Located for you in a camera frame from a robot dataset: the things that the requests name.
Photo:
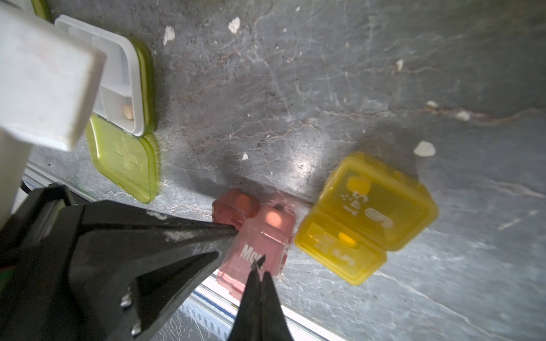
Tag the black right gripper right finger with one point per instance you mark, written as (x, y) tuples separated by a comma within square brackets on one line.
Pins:
[(273, 325)]

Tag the brown small pillbox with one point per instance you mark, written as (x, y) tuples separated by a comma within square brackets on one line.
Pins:
[(263, 230)]

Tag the yellow small pillbox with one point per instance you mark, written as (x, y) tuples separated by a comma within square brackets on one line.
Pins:
[(365, 210)]

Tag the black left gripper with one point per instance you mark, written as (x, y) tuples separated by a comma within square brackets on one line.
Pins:
[(137, 267)]

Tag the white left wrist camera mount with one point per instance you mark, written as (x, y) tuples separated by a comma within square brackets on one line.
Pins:
[(49, 82)]

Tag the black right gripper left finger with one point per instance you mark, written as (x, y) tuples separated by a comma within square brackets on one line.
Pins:
[(247, 322)]

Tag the small green pillbox centre right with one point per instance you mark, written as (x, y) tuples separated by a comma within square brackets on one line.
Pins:
[(122, 122)]

